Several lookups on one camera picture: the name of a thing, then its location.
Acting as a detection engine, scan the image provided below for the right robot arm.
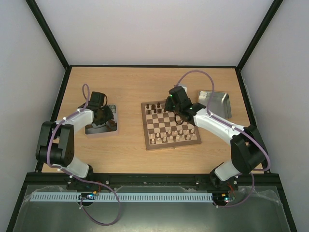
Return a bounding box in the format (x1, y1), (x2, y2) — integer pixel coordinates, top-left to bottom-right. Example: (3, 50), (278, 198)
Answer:
(165, 86), (270, 189)

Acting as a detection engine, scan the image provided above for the metal tin tray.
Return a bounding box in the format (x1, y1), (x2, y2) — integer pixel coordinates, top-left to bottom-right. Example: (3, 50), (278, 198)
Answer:
(84, 104), (119, 138)
(197, 90), (232, 119)

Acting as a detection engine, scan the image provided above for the wooden chess board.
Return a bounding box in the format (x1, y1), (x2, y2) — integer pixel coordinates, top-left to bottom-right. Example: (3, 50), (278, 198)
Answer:
(141, 101), (201, 151)

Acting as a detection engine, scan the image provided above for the light blue cable duct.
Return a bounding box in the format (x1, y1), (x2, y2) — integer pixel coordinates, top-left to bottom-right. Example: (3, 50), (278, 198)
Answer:
(30, 192), (213, 203)

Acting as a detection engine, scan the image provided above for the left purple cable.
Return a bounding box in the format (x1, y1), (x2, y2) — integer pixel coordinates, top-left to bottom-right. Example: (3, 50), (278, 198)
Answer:
(47, 83), (121, 227)

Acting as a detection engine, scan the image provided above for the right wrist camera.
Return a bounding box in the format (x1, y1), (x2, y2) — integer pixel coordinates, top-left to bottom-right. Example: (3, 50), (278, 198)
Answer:
(175, 83), (187, 92)

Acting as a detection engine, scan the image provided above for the black frame base rail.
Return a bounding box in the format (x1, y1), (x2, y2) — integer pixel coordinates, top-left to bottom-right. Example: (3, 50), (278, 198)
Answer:
(26, 171), (281, 191)

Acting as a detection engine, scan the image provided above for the right metal tin tray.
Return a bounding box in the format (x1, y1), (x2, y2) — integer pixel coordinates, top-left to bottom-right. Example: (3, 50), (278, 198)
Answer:
(197, 90), (232, 119)

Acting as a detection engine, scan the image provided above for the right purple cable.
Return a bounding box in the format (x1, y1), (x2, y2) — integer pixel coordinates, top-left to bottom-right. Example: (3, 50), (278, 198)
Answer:
(177, 70), (271, 208)

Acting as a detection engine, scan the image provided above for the left metal tin tray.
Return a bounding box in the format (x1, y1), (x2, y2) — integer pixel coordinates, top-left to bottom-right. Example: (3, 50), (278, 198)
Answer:
(84, 104), (119, 138)

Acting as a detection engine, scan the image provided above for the dark chess piece in tray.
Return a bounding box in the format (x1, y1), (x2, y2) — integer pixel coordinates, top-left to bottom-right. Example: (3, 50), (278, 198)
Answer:
(108, 120), (117, 130)

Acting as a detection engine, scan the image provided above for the purple cable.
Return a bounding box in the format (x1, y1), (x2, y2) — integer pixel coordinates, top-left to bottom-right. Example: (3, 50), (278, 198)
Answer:
(177, 70), (271, 208)
(47, 83), (121, 227)

